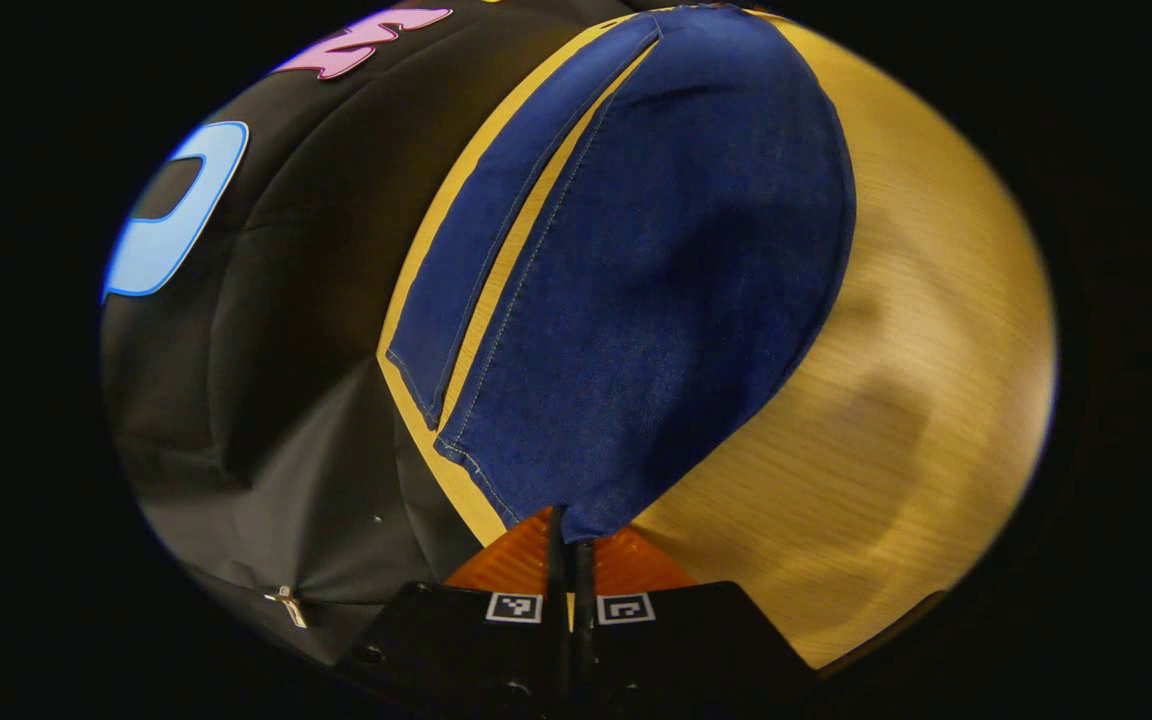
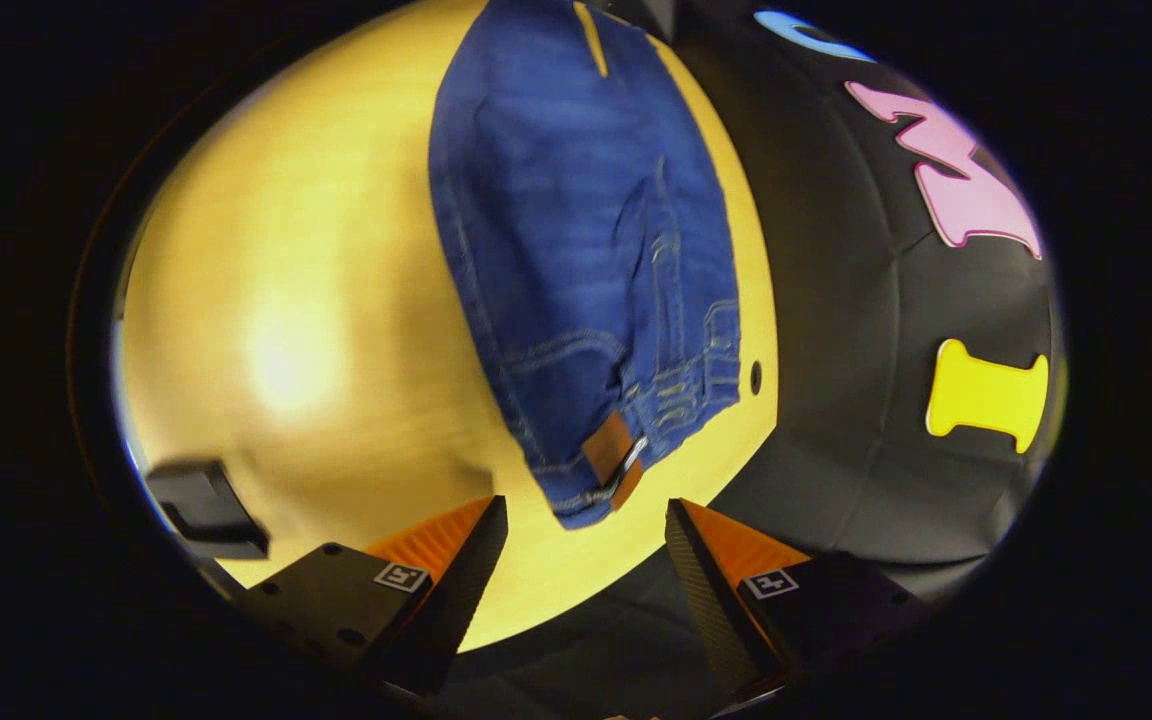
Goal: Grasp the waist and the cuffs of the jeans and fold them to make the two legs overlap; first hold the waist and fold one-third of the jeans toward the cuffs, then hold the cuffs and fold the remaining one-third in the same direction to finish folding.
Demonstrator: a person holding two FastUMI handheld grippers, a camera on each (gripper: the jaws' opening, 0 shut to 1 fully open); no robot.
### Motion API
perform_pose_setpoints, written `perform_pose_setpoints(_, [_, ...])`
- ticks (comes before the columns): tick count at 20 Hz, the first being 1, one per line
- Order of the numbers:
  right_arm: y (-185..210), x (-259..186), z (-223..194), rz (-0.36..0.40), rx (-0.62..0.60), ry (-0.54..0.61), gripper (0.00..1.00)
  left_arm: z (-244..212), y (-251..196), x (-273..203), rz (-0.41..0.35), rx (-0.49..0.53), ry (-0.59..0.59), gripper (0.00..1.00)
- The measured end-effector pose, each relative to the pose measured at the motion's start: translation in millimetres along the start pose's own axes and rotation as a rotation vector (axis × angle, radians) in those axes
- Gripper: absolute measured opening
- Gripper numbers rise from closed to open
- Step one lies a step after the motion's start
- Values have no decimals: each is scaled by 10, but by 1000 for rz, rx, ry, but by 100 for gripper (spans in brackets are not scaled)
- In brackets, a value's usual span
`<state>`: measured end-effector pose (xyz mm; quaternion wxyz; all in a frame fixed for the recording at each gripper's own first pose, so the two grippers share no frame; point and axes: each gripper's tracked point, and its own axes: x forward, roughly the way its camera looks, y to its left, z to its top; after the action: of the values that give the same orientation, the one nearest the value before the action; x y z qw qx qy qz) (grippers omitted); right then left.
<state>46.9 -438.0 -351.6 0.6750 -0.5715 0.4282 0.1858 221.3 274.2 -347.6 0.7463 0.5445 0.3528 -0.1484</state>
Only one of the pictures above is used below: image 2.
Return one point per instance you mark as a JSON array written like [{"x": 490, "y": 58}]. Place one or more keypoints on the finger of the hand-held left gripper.
[{"x": 206, "y": 510}]

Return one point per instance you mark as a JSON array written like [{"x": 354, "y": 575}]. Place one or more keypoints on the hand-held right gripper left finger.
[{"x": 456, "y": 620}]

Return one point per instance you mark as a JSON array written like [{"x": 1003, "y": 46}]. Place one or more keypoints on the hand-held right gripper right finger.
[{"x": 711, "y": 610}]

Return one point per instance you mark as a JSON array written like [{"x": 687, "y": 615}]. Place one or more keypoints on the blue denim jeans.
[{"x": 556, "y": 200}]

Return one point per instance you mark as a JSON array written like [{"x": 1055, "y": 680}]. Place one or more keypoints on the black backdrop cloth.
[{"x": 836, "y": 300}]

